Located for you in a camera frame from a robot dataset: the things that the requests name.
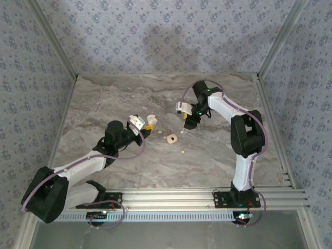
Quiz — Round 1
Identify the black controller board with LED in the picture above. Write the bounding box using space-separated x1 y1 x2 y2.
86 211 109 224
232 211 254 225

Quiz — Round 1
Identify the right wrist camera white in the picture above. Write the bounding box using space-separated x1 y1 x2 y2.
175 101 193 114

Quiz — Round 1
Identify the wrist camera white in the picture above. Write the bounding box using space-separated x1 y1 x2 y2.
175 101 193 114
127 114 145 131

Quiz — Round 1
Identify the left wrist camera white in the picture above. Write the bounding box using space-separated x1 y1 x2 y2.
127 114 145 131

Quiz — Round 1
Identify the purple cable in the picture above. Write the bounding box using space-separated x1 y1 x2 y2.
181 79 269 229
21 121 146 229

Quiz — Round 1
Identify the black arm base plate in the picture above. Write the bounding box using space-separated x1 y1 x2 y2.
76 191 123 210
213 189 261 209

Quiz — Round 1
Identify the aluminium extrusion rail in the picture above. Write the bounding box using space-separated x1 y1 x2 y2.
64 188 311 211

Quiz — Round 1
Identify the aluminium table edge rail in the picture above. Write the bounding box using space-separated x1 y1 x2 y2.
255 75 297 189

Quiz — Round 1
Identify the grey slotted cable duct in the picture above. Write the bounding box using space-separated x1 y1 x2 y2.
56 210 257 223

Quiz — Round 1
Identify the aluminium frame post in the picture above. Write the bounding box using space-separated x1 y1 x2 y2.
25 0 79 79
256 0 310 79

